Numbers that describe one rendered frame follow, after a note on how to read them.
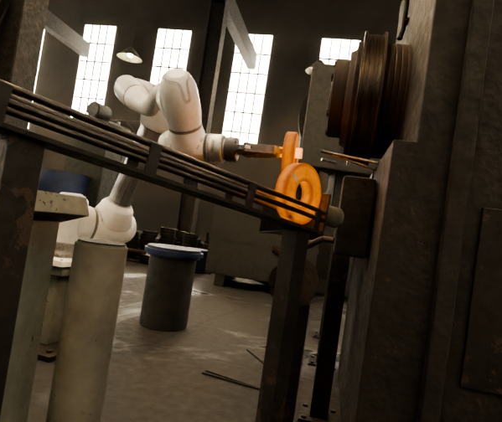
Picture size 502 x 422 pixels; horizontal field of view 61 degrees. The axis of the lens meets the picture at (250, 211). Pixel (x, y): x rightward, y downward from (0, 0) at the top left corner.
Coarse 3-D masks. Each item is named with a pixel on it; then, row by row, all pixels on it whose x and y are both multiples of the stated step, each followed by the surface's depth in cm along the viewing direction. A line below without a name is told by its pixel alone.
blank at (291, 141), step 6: (288, 132) 124; (294, 132) 124; (288, 138) 121; (294, 138) 121; (288, 144) 120; (294, 144) 120; (282, 150) 120; (288, 150) 120; (294, 150) 121; (282, 156) 120; (288, 156) 120; (294, 156) 122; (282, 162) 120; (288, 162) 120; (294, 162) 130; (282, 168) 121
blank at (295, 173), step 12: (288, 168) 104; (300, 168) 105; (312, 168) 108; (288, 180) 102; (300, 180) 105; (312, 180) 109; (288, 192) 102; (312, 192) 109; (288, 204) 103; (312, 204) 110; (288, 216) 103; (300, 216) 106
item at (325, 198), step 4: (324, 196) 112; (328, 196) 111; (320, 200) 113; (324, 200) 112; (328, 200) 111; (320, 204) 112; (324, 204) 111; (328, 204) 111; (320, 208) 112; (324, 208) 111; (328, 208) 111; (324, 216) 110; (312, 220) 113; (304, 224) 114; (308, 224) 113; (312, 224) 113; (320, 224) 111; (324, 224) 110; (320, 228) 110
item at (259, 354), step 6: (264, 210) 215; (270, 210) 217; (264, 222) 216; (270, 222) 217; (264, 228) 216; (270, 228) 217; (276, 228) 218; (312, 234) 197; (318, 234) 198; (246, 348) 208; (252, 354) 201; (258, 354) 201; (264, 354) 202
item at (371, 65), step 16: (368, 32) 141; (368, 48) 135; (384, 48) 135; (368, 64) 133; (368, 80) 132; (368, 96) 132; (368, 112) 134; (352, 128) 136; (368, 128) 136; (352, 144) 140; (368, 144) 140
